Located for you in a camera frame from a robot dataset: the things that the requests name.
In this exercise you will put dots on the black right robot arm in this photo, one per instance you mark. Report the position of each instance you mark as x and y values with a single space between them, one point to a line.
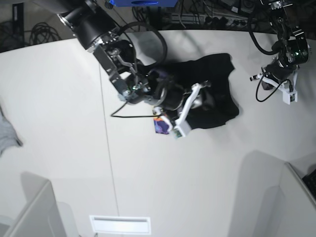
135 82

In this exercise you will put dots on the white partition right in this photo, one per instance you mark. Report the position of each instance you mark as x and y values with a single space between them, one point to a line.
288 209

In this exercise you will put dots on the black T-shirt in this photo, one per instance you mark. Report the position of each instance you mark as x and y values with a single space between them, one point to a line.
215 68

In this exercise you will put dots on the black keyboard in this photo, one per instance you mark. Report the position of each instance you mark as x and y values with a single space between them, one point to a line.
310 182

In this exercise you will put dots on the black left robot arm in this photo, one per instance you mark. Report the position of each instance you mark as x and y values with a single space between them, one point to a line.
291 48

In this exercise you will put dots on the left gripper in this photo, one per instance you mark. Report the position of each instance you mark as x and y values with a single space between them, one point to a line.
275 71

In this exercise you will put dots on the white partition left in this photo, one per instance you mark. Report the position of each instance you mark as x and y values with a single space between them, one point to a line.
40 216

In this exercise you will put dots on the grey cloth at left edge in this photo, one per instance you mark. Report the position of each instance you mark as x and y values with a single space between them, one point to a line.
8 135

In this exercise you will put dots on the white partition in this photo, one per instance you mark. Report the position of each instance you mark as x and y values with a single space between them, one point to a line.
288 209
40 216

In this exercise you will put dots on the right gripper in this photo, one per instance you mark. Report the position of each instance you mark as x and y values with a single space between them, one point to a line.
169 95

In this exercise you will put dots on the blue box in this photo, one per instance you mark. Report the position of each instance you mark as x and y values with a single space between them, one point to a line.
145 3

